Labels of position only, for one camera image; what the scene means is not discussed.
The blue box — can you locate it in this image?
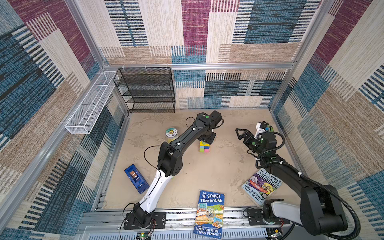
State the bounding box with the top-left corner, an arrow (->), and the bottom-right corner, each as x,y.
125,164 -> 149,194

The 91-storey treehouse book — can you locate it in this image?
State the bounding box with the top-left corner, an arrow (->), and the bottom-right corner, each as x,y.
193,190 -> 225,240

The green black work glove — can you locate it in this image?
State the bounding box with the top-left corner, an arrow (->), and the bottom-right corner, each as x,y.
261,121 -> 274,132

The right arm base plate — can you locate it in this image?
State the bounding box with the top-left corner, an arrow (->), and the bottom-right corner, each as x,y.
243,208 -> 291,227

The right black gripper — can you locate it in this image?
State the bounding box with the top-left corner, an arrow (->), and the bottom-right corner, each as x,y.
235,128 -> 265,156

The white wire mesh basket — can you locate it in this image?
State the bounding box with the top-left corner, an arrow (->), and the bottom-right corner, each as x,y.
65,72 -> 117,135

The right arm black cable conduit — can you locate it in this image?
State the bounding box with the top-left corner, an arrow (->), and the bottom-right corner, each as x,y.
254,131 -> 361,240

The black wire shelf rack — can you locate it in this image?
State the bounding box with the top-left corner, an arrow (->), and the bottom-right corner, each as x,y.
115,67 -> 176,114

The purple treehouse book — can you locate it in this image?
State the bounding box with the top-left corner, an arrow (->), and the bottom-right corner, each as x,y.
241,168 -> 283,207

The yellow wood block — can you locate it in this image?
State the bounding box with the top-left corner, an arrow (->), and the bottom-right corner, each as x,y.
200,141 -> 211,147

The round sunflower label jar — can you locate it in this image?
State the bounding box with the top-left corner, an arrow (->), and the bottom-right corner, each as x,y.
165,127 -> 179,143

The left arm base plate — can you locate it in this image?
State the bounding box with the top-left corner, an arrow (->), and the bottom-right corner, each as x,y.
123,212 -> 167,230

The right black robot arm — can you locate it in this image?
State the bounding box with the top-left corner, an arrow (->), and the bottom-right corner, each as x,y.
236,127 -> 361,240

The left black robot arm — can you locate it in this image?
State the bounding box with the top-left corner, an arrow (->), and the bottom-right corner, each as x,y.
133,111 -> 224,228

